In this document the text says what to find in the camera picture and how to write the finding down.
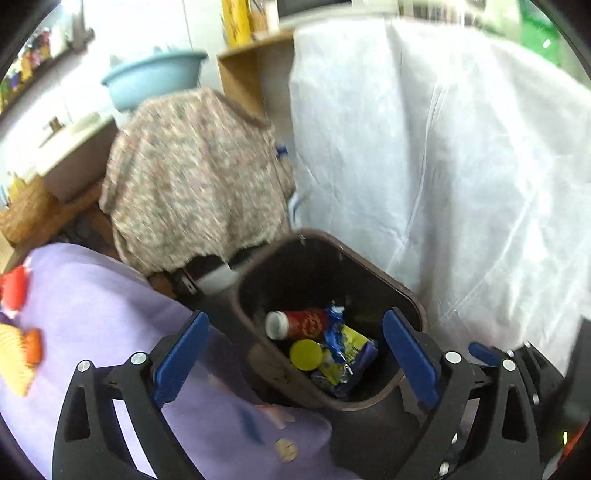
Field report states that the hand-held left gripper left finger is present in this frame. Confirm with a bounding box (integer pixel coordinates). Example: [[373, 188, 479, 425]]
[[52, 311, 211, 480]]

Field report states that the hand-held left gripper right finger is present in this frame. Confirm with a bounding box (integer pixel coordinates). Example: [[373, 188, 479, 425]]
[[382, 308, 542, 480]]

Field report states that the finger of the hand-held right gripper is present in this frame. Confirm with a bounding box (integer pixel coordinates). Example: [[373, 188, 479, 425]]
[[468, 342, 566, 409]]

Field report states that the yellow snack packet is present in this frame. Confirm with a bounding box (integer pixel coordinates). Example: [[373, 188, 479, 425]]
[[341, 324, 374, 365]]

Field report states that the purple wrapper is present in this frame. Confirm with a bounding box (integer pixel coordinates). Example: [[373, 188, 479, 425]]
[[310, 305, 380, 398]]

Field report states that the yellow plastic cup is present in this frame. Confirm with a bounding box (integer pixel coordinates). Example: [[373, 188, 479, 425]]
[[289, 339, 324, 372]]

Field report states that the red paper cup black lid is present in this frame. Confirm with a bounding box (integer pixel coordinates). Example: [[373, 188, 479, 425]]
[[265, 307, 331, 343]]

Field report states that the dark brown trash bin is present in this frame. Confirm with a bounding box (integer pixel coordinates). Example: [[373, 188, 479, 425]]
[[231, 229, 446, 480]]

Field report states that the purple floral tablecloth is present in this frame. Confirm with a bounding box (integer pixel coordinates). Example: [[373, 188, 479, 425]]
[[0, 243, 362, 480]]

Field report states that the orange and blue small packet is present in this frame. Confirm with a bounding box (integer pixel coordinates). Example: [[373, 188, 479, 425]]
[[24, 328, 45, 364]]

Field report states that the orange yellow ridged packet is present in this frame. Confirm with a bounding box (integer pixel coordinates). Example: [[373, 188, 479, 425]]
[[0, 322, 43, 398]]

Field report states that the red object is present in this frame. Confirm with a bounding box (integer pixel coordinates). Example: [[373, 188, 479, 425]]
[[0, 266, 31, 311]]

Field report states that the floral cloth cover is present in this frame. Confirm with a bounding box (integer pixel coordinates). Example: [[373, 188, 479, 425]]
[[99, 87, 297, 278]]

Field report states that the white cloth cover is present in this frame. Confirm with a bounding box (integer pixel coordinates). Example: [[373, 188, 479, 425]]
[[287, 17, 591, 372]]

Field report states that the wicker wash basin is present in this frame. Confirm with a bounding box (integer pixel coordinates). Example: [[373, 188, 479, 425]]
[[0, 176, 59, 245]]

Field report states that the brown and white rice cooker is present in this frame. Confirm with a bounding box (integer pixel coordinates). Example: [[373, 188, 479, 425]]
[[38, 111, 119, 205]]

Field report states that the bronze faucet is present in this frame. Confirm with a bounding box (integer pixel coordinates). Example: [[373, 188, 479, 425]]
[[42, 116, 66, 140]]

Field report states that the blue plastic basin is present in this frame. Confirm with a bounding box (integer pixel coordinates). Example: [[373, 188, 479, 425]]
[[100, 49, 209, 112]]

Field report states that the wooden cabinet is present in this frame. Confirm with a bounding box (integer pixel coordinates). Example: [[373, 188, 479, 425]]
[[216, 29, 297, 141]]

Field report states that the green noodle bowl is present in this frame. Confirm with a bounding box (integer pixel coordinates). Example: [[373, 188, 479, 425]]
[[518, 0, 563, 66]]

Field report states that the tall yellow box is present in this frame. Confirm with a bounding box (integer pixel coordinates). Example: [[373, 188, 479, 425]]
[[221, 0, 253, 47]]

